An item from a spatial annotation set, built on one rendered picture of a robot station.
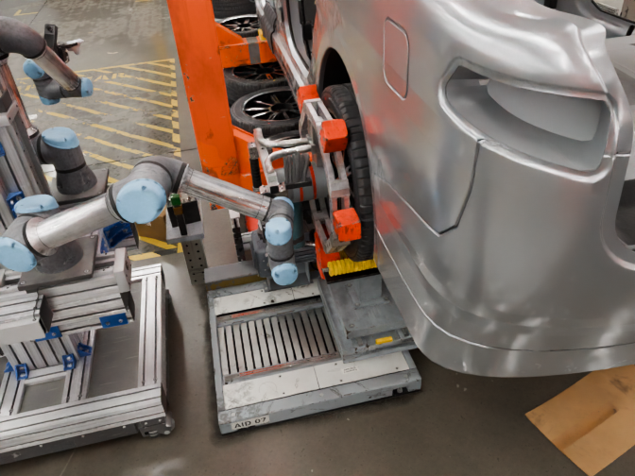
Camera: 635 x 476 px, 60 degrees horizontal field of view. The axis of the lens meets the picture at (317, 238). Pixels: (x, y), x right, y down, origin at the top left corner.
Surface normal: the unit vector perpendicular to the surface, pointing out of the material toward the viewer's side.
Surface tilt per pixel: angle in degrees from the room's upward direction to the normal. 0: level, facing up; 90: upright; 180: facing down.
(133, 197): 88
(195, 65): 90
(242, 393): 0
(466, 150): 90
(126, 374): 0
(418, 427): 0
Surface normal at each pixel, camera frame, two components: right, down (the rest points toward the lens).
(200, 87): 0.22, 0.57
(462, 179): -0.80, 0.39
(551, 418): 0.02, -0.79
